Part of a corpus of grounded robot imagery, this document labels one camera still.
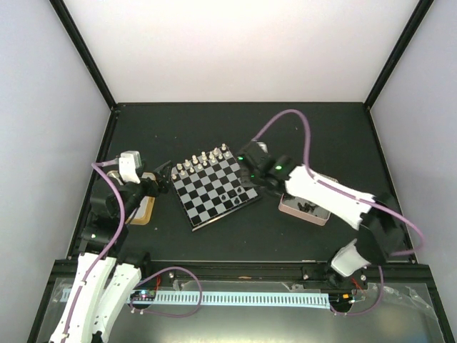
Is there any white second left arm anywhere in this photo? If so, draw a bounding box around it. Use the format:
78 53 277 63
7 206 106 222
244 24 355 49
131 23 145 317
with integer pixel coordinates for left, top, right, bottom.
92 151 172 342

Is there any white second right arm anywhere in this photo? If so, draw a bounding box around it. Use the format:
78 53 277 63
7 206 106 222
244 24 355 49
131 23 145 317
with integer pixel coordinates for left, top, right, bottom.
238 156 373 277

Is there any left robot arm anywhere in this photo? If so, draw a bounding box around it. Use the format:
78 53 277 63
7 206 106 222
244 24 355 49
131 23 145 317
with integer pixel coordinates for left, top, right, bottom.
49 151 172 342

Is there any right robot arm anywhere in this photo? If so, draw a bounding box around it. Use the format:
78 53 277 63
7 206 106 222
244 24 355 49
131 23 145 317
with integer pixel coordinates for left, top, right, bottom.
236 153 405 288

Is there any pile of black chess pieces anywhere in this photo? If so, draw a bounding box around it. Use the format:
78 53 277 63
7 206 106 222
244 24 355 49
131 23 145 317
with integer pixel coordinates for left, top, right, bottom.
283 197 318 214

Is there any small circuit board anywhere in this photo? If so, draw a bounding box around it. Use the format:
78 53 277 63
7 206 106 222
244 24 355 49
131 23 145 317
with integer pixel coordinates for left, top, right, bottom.
130 289 156 302

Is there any yellow metal tin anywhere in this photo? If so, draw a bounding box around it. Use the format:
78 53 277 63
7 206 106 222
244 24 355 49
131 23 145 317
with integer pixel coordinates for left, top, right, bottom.
107 170 156 226

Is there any pink metal tin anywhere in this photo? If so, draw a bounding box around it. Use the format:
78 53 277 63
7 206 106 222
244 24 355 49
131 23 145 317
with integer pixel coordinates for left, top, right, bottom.
278 186 331 226

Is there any black and white chessboard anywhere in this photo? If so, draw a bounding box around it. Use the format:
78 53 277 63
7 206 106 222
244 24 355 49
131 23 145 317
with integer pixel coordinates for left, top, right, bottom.
171 145 260 231

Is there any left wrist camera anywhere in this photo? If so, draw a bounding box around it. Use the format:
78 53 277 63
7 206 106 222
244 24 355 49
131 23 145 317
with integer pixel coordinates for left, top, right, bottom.
119 151 142 184

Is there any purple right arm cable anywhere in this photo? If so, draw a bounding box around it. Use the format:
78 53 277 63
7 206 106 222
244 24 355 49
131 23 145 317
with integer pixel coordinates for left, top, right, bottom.
253 109 426 258

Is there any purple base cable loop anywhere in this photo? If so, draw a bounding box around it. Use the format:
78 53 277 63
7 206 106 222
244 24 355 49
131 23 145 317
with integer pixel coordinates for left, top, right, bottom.
127 266 204 318

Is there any light blue slotted cable duct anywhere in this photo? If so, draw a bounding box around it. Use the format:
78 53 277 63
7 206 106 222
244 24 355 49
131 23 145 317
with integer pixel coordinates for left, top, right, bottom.
132 291 330 309

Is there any black frame post left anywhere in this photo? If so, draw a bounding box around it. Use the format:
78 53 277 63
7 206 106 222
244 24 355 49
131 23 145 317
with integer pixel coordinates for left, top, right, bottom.
49 0 116 109

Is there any black frame post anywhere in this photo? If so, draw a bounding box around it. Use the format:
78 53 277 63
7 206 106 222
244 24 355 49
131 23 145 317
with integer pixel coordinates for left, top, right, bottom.
363 0 434 110
49 0 116 109

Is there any black frame post right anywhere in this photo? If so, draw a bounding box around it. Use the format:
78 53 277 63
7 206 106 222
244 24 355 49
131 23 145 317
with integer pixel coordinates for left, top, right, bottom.
363 0 434 110

